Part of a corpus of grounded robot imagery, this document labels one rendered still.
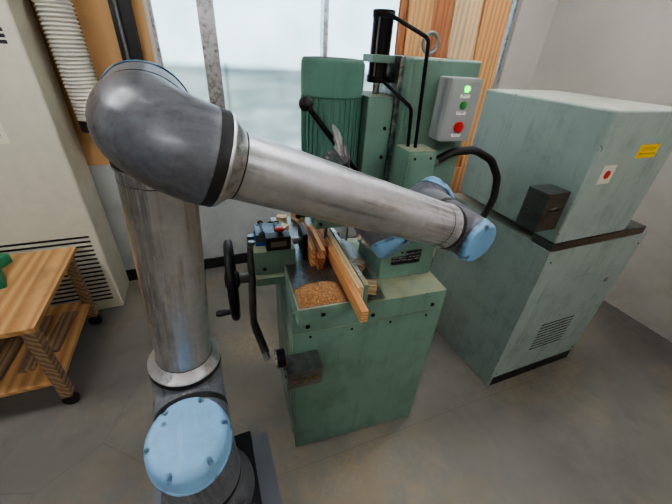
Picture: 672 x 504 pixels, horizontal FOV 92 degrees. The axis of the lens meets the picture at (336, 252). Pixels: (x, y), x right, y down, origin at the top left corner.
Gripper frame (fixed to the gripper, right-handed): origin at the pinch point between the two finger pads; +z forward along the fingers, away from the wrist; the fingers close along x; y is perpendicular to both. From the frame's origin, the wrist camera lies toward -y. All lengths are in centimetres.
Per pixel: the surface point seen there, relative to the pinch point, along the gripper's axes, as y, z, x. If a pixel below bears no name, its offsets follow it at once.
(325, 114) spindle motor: -1.6, 4.9, -8.1
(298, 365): -28, -43, 48
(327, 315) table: -15.0, -37.3, 26.9
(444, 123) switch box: -10.8, -15.4, -32.2
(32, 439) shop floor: -37, 0, 174
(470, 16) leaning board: -139, 78, -142
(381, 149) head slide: -16.5, -7.1, -16.0
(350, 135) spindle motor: -8.7, -1.0, -10.6
